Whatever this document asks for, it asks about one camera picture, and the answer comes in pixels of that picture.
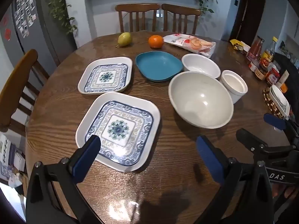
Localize beaded wooden trivet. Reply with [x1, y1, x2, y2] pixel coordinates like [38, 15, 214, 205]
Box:
[263, 87, 284, 118]

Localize hanging green vine plant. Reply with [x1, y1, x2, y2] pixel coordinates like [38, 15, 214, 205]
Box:
[45, 0, 77, 35]

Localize cluster of fridge photos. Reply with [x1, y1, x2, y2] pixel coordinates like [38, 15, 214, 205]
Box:
[14, 0, 38, 38]

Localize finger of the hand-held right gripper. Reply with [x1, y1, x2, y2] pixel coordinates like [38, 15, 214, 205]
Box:
[264, 113, 299, 143]
[236, 128, 296, 160]

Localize dark wooden door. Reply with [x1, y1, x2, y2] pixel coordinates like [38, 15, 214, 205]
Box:
[228, 0, 267, 43]

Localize person's right hand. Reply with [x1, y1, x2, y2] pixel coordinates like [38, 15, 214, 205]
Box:
[272, 184, 298, 200]

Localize green pear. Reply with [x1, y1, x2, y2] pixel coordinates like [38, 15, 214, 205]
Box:
[116, 32, 132, 48]

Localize white snack bag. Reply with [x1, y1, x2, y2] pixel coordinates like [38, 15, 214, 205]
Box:
[163, 33, 216, 59]

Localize crumpled white paper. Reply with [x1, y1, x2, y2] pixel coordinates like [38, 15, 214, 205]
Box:
[8, 174, 24, 188]

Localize small trailing green plant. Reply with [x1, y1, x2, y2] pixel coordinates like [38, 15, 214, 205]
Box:
[197, 0, 218, 14]

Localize orange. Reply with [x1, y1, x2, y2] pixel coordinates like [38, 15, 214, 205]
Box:
[148, 35, 164, 49]

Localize large square patterned plate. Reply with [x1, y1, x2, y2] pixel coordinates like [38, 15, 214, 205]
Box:
[75, 92, 161, 172]

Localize yellow snack packet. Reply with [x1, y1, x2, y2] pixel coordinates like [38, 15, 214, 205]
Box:
[230, 39, 251, 54]

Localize group of condiment jars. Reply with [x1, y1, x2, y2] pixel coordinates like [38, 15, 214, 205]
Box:
[246, 35, 290, 85]

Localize curved-back wooden chair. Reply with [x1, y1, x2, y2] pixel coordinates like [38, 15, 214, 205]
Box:
[0, 49, 50, 133]

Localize white printed box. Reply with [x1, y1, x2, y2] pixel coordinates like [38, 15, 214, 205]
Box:
[0, 133, 17, 168]

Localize white oval dish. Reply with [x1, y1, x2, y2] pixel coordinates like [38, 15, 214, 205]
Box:
[269, 85, 290, 117]

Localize open cardboard box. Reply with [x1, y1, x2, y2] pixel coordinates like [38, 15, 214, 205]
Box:
[13, 152, 27, 172]

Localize large white bowl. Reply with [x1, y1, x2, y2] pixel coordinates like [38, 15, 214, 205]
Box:
[168, 71, 234, 129]

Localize small deep white bowl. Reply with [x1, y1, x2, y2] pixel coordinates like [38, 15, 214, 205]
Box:
[220, 70, 248, 104]

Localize medium white bowl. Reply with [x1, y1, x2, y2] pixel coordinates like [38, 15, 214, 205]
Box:
[182, 54, 221, 78]

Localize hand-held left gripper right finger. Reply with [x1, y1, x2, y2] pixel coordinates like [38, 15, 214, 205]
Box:
[196, 135, 275, 224]

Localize blue plate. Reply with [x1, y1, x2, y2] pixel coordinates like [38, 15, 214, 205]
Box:
[135, 51, 184, 83]

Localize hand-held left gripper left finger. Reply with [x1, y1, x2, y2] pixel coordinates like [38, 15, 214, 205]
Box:
[26, 135, 103, 224]

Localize grey refrigerator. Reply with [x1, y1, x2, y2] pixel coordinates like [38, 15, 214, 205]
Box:
[0, 0, 77, 68]

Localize slatted wooden chair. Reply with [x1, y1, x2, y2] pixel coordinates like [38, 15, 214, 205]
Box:
[162, 3, 202, 35]
[115, 3, 160, 33]

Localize small square patterned plate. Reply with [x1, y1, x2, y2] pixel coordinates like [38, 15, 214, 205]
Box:
[78, 57, 133, 95]

